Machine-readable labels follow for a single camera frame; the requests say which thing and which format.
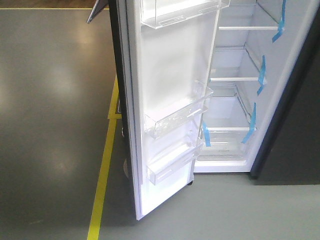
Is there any refrigerator door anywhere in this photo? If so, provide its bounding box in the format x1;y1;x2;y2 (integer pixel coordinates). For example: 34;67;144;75
109;0;230;220

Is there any silver sign stand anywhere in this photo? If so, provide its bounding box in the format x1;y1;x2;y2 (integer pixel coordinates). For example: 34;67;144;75
86;0;109;24

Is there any dark grey refrigerator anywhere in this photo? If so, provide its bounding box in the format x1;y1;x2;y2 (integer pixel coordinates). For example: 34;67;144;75
194;0;320;185

